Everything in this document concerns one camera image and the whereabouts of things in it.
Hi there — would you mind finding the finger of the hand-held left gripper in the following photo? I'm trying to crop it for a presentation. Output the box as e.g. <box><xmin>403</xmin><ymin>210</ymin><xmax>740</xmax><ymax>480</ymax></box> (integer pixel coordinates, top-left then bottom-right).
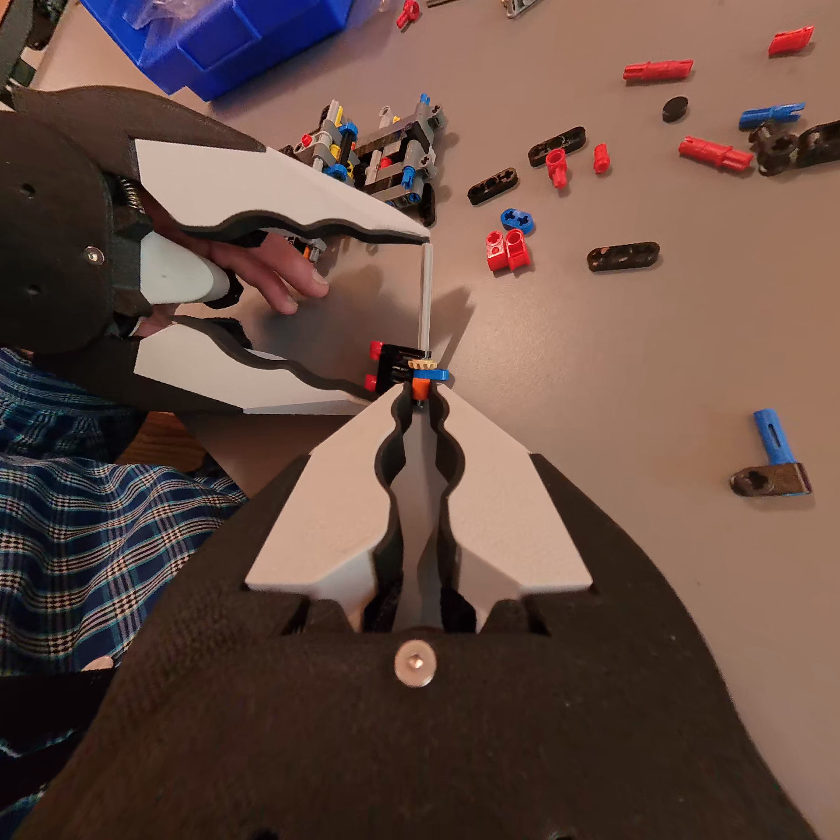
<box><xmin>133</xmin><ymin>315</ymin><xmax>395</xmax><ymax>417</ymax></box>
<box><xmin>133</xmin><ymin>138</ymin><xmax>432</xmax><ymax>250</ymax></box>

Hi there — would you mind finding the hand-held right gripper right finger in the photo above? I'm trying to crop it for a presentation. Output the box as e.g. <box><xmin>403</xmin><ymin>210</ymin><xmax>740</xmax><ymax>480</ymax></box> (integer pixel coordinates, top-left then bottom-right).
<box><xmin>425</xmin><ymin>382</ymin><xmax>595</xmax><ymax>632</ymax></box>

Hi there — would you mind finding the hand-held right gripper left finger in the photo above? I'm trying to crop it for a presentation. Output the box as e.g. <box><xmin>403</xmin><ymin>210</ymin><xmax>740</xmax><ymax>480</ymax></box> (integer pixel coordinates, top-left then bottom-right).
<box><xmin>245</xmin><ymin>382</ymin><xmax>416</xmax><ymax>632</ymax></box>

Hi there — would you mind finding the small black lego assembly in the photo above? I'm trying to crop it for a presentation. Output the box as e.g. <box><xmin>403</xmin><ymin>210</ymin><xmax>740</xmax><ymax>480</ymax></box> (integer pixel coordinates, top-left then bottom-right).
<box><xmin>364</xmin><ymin>340</ymin><xmax>454</xmax><ymax>411</ymax></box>

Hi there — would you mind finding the long light grey lego axle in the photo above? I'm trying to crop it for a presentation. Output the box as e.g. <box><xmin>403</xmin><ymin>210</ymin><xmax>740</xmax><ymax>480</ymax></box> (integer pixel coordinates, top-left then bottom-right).
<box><xmin>420</xmin><ymin>243</ymin><xmax>435</xmax><ymax>360</ymax></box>

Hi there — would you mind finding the grey lego chassis assembly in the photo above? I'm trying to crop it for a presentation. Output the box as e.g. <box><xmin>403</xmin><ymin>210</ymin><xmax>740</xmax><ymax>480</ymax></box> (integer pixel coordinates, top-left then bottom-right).
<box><xmin>279</xmin><ymin>92</ymin><xmax>450</xmax><ymax>221</ymax></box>

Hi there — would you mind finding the long red lego pin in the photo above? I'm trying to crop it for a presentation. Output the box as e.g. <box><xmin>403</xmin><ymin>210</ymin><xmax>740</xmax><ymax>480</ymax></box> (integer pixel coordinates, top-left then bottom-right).
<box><xmin>678</xmin><ymin>135</ymin><xmax>755</xmax><ymax>173</ymax></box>
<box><xmin>623</xmin><ymin>59</ymin><xmax>694</xmax><ymax>83</ymax></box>

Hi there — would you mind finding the black lego cross connector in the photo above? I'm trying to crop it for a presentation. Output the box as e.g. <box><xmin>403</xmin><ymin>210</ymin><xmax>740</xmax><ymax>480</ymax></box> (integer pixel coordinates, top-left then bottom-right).
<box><xmin>748</xmin><ymin>123</ymin><xmax>800</xmax><ymax>178</ymax></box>

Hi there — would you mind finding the blue lego pin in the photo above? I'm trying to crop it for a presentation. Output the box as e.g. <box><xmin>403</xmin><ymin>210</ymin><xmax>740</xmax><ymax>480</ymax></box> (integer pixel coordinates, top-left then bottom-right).
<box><xmin>739</xmin><ymin>102</ymin><xmax>807</xmax><ymax>131</ymax></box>

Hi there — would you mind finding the person's left hand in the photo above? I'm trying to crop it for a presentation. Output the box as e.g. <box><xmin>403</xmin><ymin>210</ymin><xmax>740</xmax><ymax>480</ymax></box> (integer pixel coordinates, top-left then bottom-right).
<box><xmin>141</xmin><ymin>196</ymin><xmax>331</xmax><ymax>316</ymax></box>

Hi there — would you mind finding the blue plastic bin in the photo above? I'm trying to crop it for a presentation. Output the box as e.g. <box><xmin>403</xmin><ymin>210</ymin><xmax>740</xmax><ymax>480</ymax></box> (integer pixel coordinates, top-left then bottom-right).
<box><xmin>79</xmin><ymin>0</ymin><xmax>355</xmax><ymax>102</ymax></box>

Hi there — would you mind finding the person in plaid shirt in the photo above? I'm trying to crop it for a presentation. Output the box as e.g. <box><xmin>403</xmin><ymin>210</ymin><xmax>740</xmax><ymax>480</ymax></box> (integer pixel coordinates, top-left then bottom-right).
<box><xmin>0</xmin><ymin>348</ymin><xmax>250</xmax><ymax>677</ymax></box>

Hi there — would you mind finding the blue pin in dark connector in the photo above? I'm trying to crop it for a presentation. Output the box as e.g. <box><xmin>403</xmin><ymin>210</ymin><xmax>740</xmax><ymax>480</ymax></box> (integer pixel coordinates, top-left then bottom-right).
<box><xmin>729</xmin><ymin>408</ymin><xmax>814</xmax><ymax>498</ymax></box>

